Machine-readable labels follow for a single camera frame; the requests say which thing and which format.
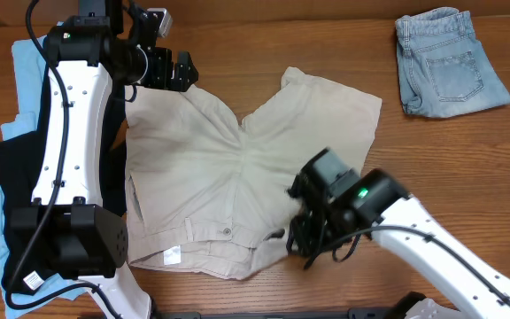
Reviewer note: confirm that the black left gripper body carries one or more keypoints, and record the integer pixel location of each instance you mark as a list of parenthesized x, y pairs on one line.
[(166, 67)]

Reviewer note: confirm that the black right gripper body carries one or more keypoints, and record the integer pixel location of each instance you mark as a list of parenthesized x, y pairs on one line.
[(328, 224)]

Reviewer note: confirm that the beige khaki shorts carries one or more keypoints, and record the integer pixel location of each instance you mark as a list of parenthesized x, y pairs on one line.
[(207, 192)]

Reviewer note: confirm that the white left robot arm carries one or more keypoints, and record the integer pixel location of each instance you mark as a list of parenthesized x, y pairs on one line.
[(57, 222)]

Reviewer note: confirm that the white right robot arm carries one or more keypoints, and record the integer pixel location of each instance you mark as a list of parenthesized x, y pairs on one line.
[(392, 217)]

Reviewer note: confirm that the light blue shirt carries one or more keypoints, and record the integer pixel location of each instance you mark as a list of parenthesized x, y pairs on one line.
[(29, 71)]

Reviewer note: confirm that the black garment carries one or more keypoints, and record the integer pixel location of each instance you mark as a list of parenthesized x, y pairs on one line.
[(21, 159)]

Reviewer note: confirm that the light blue denim shorts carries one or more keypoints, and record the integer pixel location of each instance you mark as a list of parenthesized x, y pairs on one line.
[(443, 70)]

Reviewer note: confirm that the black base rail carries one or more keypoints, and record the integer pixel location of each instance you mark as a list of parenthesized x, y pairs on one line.
[(352, 313)]

